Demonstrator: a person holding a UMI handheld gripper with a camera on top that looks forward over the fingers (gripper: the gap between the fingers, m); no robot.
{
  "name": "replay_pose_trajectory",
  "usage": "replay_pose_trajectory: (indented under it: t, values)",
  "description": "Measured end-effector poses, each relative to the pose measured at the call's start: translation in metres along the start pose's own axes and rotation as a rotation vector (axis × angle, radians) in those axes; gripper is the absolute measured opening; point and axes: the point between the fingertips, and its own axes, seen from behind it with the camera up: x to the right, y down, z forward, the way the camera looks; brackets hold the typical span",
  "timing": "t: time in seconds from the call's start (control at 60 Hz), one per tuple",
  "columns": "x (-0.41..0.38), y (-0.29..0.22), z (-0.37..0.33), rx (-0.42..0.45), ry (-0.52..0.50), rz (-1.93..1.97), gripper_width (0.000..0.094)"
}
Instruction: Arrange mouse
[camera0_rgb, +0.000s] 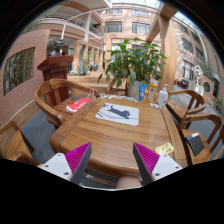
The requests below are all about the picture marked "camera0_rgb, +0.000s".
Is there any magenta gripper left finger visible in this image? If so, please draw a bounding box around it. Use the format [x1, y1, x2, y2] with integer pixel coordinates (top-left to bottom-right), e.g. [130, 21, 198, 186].
[40, 142, 92, 185]

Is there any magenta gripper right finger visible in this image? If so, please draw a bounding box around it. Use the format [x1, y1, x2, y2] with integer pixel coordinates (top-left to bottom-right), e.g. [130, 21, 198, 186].
[133, 143, 182, 185]

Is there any grey mouse pad with cat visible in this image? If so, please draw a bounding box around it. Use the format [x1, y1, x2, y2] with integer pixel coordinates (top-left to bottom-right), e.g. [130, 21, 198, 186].
[95, 103, 139, 126]

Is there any black notebook on chair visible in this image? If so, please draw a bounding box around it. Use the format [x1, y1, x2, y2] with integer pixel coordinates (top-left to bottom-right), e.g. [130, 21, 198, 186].
[186, 132, 204, 156]

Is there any wooden chair right near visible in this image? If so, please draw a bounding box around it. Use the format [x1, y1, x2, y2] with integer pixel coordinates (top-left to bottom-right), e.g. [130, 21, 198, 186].
[178, 113, 224, 165]

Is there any wooden table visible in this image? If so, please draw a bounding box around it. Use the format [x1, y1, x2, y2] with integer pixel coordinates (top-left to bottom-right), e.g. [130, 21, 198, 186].
[50, 98, 187, 177]

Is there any wooden chair near left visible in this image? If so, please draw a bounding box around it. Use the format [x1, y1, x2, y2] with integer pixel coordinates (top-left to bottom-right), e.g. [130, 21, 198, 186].
[0, 121, 39, 166]

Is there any wooden chair right far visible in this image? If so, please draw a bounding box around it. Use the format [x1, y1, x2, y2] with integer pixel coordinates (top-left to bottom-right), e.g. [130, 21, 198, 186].
[166, 89, 206, 122]

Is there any white pump bottle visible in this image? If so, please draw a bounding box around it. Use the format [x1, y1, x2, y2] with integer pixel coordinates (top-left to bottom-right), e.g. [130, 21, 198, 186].
[157, 85, 168, 107]

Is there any wooden armchair left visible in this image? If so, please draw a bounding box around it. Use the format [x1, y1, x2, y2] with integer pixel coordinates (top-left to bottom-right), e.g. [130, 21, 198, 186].
[34, 78, 98, 127]

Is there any blue tube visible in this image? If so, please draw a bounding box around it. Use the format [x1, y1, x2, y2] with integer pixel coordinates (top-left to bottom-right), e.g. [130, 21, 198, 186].
[139, 83, 147, 101]

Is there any yellow bottle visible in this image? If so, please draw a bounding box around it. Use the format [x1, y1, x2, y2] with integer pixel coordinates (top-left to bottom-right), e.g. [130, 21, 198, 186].
[147, 79, 158, 103]

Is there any wooden chair behind table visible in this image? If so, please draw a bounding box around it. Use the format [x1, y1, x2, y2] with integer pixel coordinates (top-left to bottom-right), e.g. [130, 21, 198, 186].
[106, 78, 127, 96]

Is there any potted green plant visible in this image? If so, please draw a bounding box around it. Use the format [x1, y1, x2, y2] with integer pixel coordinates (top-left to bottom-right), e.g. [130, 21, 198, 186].
[105, 39, 167, 98]

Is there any bronze bust statue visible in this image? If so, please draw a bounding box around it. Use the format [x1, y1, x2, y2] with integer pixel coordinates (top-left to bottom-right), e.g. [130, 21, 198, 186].
[50, 39, 63, 57]

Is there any red wooden pedestal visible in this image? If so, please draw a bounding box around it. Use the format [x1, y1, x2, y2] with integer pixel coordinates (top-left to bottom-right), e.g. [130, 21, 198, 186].
[37, 55, 73, 106]

